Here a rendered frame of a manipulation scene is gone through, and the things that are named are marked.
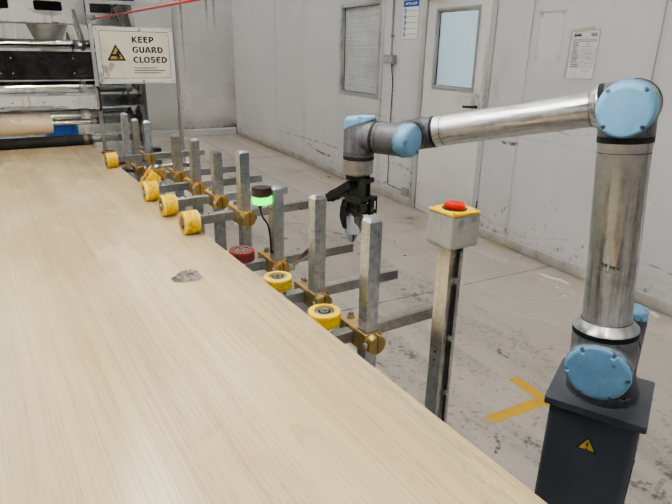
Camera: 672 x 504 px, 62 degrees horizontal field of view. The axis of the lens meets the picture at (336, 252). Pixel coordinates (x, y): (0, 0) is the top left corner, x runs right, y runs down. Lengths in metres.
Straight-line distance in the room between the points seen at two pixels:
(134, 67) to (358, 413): 3.16
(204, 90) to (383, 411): 9.74
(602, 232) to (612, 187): 0.11
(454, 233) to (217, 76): 9.69
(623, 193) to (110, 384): 1.12
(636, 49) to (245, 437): 3.50
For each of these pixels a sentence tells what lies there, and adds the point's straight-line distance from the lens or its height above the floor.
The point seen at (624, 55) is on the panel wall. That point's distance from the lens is 4.06.
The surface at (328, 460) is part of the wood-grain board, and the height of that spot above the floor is 0.90.
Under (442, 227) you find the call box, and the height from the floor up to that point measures 1.19.
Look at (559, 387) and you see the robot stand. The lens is 1.76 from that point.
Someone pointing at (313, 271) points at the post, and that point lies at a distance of 1.54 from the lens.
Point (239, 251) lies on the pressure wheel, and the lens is 1.75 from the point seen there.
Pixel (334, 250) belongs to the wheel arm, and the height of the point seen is 0.85.
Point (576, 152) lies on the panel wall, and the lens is 4.25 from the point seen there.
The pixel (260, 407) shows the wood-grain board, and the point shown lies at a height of 0.90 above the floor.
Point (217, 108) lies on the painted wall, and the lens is 10.63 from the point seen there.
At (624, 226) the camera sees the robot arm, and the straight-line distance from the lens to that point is 1.39.
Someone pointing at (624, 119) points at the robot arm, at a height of 1.37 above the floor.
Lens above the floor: 1.50
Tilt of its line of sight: 20 degrees down
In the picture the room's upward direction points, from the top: 1 degrees clockwise
